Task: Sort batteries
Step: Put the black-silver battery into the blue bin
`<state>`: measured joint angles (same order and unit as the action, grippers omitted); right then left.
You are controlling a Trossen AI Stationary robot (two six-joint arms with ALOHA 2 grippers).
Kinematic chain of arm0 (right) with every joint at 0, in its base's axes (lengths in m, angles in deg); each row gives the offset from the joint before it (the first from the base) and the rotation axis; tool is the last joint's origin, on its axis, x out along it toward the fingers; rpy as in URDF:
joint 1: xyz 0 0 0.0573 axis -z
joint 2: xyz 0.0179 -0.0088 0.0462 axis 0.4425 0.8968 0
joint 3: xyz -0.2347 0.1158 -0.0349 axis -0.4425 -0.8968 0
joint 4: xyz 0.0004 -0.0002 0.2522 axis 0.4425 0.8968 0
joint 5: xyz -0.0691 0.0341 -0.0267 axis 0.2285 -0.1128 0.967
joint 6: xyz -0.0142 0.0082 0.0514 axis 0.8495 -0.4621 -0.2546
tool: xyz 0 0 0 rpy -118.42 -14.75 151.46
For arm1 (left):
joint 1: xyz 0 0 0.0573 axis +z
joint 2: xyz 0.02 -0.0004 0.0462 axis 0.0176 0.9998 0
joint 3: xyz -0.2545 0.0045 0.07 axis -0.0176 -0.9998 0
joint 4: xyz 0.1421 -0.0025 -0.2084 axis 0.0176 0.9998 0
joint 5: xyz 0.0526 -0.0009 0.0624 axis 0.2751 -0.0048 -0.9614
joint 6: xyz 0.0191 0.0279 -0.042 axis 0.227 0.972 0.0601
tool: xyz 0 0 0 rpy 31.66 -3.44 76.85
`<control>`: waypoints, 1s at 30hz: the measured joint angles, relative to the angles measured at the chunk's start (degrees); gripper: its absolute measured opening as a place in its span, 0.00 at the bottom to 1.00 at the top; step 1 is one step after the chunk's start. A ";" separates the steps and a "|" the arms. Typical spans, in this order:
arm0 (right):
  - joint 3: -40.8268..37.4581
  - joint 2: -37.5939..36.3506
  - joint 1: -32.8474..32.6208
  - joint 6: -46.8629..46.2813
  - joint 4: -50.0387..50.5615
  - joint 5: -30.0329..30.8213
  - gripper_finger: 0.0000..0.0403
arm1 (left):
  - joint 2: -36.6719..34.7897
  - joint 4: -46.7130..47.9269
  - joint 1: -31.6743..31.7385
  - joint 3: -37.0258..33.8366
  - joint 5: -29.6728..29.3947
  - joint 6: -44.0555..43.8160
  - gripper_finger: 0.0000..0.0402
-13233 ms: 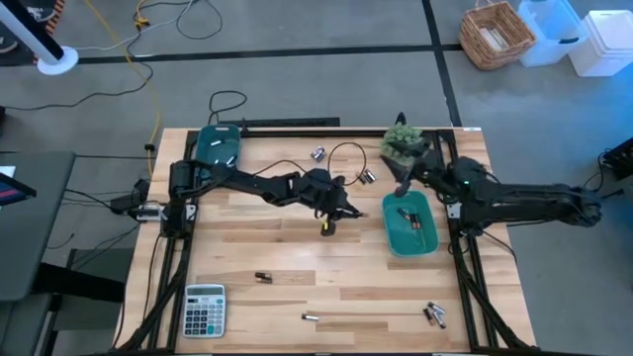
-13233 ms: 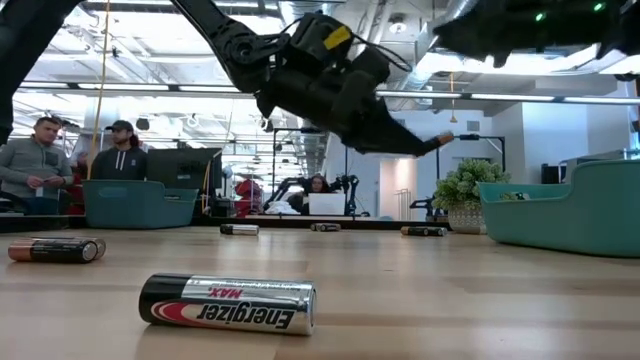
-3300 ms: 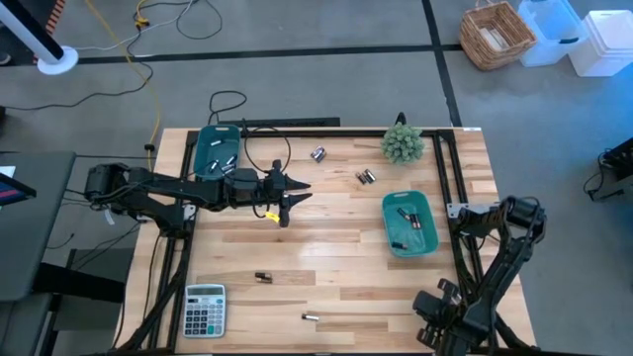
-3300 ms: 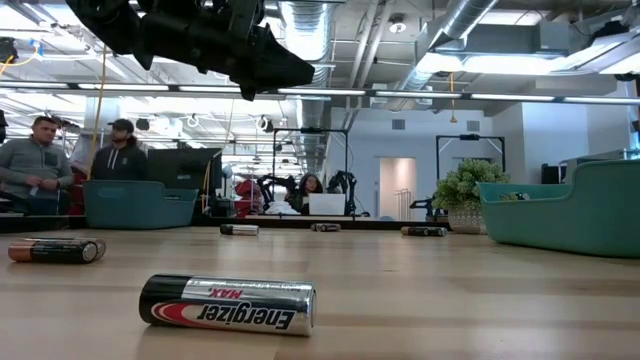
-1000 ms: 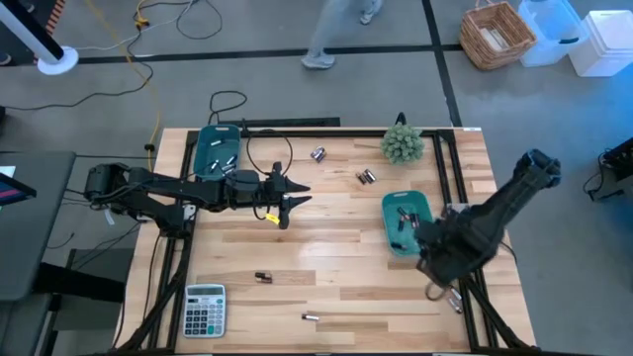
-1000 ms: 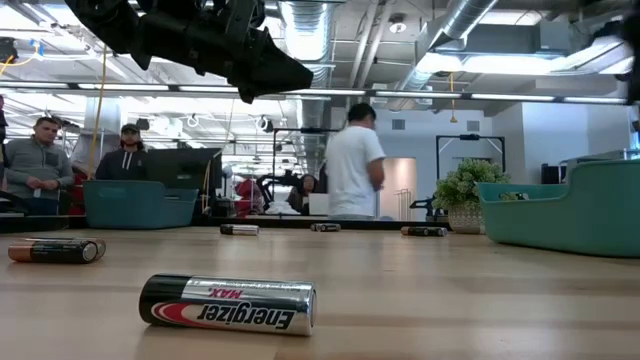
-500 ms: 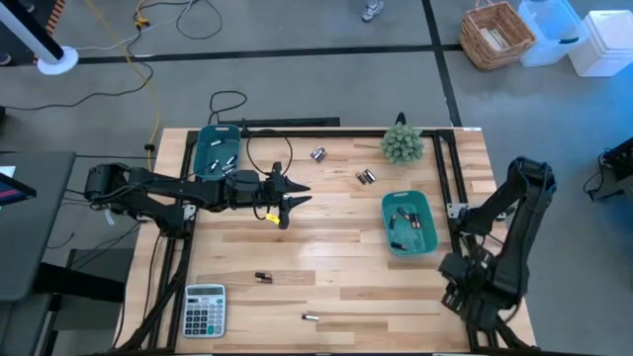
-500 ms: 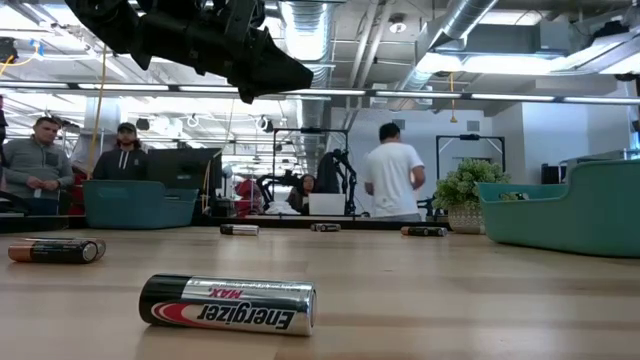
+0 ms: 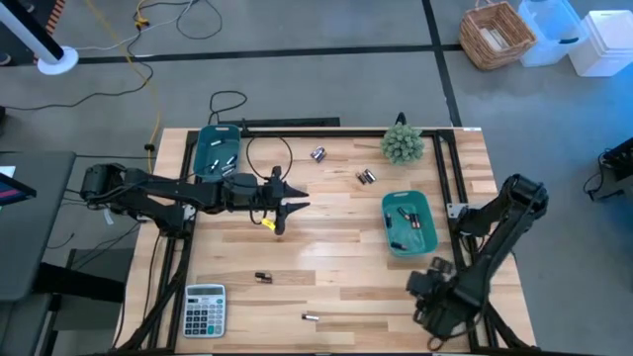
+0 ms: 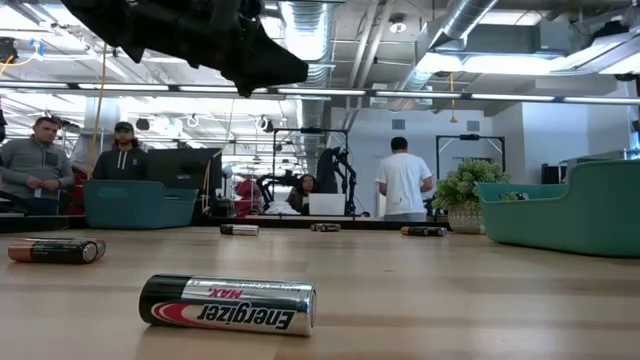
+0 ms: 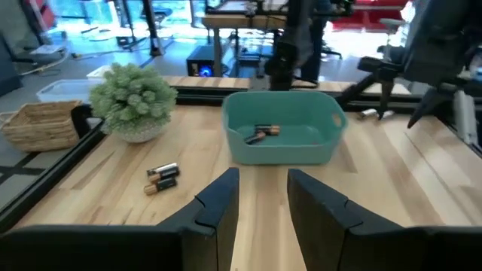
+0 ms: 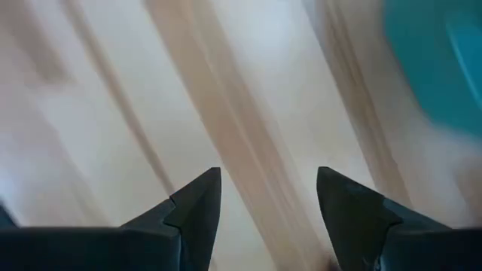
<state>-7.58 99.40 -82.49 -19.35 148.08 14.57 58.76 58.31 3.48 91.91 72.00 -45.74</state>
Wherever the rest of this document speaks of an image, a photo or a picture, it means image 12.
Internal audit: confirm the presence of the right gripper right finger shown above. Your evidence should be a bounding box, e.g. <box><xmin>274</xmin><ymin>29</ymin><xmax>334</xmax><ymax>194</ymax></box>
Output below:
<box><xmin>316</xmin><ymin>166</ymin><xmax>482</xmax><ymax>271</ymax></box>

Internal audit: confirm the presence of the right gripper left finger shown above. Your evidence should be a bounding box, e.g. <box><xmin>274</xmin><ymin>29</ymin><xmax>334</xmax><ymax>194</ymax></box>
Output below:
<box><xmin>0</xmin><ymin>167</ymin><xmax>222</xmax><ymax>271</ymax></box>

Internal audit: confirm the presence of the light teal plastic bin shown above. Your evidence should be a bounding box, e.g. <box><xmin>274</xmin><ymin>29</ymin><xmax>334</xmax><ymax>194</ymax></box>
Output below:
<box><xmin>382</xmin><ymin>0</ymin><xmax>482</xmax><ymax>139</ymax></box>

